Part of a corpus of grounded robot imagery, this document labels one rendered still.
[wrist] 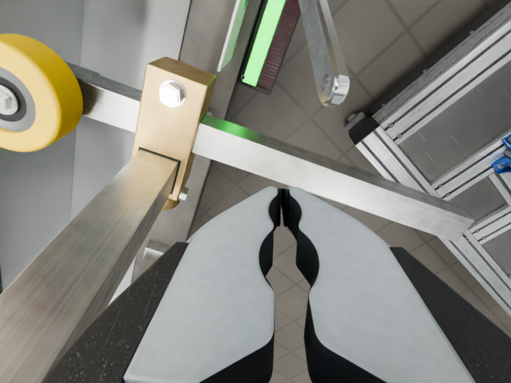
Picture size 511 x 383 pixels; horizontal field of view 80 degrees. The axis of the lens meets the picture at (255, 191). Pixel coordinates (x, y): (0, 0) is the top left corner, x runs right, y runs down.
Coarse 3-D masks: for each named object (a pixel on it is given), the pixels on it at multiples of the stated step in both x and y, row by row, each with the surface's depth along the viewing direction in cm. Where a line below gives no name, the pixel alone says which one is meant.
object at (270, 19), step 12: (276, 0) 35; (276, 12) 36; (264, 24) 36; (276, 24) 36; (264, 36) 37; (264, 48) 38; (252, 60) 38; (264, 60) 38; (252, 72) 39; (252, 84) 40
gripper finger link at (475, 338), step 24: (408, 264) 8; (432, 288) 7; (432, 312) 7; (456, 312) 7; (480, 312) 7; (456, 336) 6; (480, 336) 6; (504, 336) 6; (480, 360) 6; (504, 360) 6
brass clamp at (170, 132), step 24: (168, 72) 24; (192, 72) 26; (144, 96) 25; (192, 96) 25; (144, 120) 26; (168, 120) 26; (192, 120) 26; (144, 144) 27; (168, 144) 27; (192, 144) 27
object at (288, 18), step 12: (288, 0) 35; (288, 12) 36; (288, 24) 36; (276, 36) 37; (288, 36) 37; (276, 48) 38; (276, 60) 38; (264, 72) 39; (276, 72) 39; (264, 84) 40
